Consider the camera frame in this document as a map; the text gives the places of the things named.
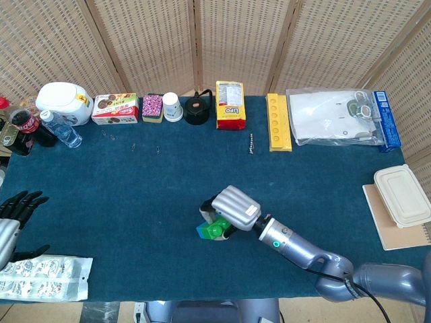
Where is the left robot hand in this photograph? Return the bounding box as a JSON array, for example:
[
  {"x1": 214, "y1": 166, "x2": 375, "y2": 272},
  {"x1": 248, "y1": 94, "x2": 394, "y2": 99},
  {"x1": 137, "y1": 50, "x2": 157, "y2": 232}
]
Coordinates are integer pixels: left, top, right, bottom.
[{"x1": 0, "y1": 190, "x2": 51, "y2": 270}]

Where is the woven folding screen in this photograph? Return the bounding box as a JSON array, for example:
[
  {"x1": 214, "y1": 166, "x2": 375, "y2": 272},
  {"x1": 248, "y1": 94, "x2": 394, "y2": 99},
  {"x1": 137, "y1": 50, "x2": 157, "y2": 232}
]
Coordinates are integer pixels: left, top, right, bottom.
[{"x1": 0, "y1": 0, "x2": 431, "y2": 189}]

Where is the blue table cloth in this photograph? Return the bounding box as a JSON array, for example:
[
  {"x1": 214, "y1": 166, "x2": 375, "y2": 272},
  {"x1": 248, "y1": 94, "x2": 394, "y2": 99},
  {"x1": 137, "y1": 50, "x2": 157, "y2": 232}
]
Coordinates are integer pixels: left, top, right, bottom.
[{"x1": 0, "y1": 95, "x2": 431, "y2": 302}]

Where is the black kettle with handle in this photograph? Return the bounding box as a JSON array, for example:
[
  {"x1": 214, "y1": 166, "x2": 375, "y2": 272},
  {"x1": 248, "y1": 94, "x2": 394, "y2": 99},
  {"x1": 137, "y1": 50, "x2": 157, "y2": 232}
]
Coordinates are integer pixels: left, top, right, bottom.
[{"x1": 183, "y1": 88, "x2": 213, "y2": 126}]

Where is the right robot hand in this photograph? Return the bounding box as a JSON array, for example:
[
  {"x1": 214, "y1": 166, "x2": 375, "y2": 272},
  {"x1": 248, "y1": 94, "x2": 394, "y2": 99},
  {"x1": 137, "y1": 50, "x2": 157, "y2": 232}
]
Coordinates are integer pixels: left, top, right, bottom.
[{"x1": 199, "y1": 185, "x2": 263, "y2": 242}]

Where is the yellow tray with round holes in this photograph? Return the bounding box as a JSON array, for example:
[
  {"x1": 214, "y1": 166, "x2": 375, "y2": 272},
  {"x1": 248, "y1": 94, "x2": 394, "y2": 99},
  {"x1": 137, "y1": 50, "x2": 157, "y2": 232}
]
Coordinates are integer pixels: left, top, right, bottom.
[{"x1": 266, "y1": 93, "x2": 293, "y2": 153}]

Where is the beige lidded takeaway box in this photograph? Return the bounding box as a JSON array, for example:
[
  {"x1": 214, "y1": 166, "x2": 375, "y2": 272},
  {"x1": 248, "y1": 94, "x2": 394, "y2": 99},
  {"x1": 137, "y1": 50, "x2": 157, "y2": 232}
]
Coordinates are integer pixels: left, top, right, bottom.
[{"x1": 373, "y1": 164, "x2": 431, "y2": 229}]

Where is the pink patterned yellow sponge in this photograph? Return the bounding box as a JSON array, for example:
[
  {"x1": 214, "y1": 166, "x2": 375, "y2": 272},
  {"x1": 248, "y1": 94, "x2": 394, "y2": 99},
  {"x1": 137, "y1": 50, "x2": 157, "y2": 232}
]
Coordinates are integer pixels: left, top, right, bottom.
[{"x1": 141, "y1": 94, "x2": 165, "y2": 123}]

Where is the chocolate cookie box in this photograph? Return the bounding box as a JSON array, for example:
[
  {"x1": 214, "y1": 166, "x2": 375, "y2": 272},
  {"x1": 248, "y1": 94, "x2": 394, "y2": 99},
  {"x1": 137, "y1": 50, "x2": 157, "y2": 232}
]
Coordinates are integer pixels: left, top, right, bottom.
[{"x1": 91, "y1": 93, "x2": 140, "y2": 126}]

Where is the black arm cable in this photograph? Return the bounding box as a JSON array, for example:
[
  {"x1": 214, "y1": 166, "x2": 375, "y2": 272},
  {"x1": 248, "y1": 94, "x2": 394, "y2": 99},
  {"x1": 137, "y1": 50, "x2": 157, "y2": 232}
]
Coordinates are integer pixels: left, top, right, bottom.
[{"x1": 311, "y1": 264, "x2": 392, "y2": 323}]

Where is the dark bottle with gold label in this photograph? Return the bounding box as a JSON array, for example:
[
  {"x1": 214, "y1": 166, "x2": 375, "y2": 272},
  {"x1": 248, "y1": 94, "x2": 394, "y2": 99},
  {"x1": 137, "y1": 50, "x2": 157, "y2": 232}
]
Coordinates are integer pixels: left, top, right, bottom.
[{"x1": 0, "y1": 119, "x2": 34, "y2": 157}]

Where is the yellow red Lipo snack bag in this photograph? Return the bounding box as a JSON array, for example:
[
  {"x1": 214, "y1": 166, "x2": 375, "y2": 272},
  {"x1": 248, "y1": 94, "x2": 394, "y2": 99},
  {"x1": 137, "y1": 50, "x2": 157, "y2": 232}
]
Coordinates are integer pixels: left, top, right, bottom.
[{"x1": 215, "y1": 80, "x2": 247, "y2": 131}]

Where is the white plastic canister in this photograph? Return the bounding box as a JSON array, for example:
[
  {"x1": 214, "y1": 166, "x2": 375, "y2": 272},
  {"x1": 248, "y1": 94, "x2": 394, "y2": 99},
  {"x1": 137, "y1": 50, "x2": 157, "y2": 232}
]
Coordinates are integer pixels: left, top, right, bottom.
[{"x1": 35, "y1": 82, "x2": 94, "y2": 127}]

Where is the clear plastic water bottle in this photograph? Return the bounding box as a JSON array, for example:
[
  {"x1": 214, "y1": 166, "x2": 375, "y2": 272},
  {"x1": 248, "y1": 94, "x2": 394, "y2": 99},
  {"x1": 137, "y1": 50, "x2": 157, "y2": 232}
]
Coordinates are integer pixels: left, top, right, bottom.
[{"x1": 39, "y1": 110, "x2": 83, "y2": 149}]

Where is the blue cardboard box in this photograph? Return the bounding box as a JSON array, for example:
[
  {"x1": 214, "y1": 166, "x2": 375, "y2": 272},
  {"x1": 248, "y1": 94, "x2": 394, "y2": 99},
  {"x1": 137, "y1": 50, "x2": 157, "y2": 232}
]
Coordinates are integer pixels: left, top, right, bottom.
[{"x1": 372, "y1": 89, "x2": 403, "y2": 153}]

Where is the brown spiral notebook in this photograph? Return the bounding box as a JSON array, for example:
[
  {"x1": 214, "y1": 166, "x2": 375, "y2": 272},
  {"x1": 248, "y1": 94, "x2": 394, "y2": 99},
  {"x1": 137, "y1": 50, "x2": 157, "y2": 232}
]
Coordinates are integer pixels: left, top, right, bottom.
[{"x1": 362, "y1": 183, "x2": 431, "y2": 251}]

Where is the cola bottle with red label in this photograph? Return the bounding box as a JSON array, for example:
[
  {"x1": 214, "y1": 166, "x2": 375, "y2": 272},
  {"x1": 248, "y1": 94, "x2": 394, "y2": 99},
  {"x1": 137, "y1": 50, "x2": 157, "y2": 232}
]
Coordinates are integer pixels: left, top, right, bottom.
[{"x1": 11, "y1": 109, "x2": 57, "y2": 148}]

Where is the clear bag with white papers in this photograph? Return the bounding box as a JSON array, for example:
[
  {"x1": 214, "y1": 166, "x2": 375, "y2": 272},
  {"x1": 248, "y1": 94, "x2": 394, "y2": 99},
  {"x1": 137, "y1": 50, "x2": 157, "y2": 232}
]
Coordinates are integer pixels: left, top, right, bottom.
[{"x1": 286, "y1": 87, "x2": 388, "y2": 147}]

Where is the green plastic toy brick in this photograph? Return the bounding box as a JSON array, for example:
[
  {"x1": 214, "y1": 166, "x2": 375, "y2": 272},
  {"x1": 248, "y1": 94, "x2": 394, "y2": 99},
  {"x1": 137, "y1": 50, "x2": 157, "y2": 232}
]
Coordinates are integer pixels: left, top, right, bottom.
[{"x1": 201, "y1": 217, "x2": 234, "y2": 240}]

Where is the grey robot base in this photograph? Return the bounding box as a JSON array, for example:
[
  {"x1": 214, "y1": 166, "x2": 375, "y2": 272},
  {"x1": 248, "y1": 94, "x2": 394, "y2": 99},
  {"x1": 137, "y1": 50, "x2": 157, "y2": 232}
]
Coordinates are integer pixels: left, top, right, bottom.
[{"x1": 134, "y1": 298, "x2": 282, "y2": 323}]

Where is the white paper cup stack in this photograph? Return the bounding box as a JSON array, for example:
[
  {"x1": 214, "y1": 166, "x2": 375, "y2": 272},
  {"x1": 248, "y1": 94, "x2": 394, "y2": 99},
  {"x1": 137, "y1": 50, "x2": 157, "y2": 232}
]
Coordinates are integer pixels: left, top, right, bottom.
[{"x1": 162, "y1": 92, "x2": 185, "y2": 122}]

